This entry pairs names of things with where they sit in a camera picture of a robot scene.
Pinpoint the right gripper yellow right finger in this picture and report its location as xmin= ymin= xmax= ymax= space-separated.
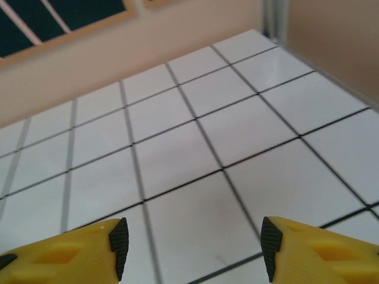
xmin=260 ymin=216 xmax=379 ymax=284

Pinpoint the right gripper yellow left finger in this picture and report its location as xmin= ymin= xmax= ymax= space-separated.
xmin=0 ymin=217 xmax=129 ymax=284

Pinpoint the aluminium frame post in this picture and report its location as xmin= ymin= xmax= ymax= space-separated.
xmin=262 ymin=0 xmax=290 ymax=47

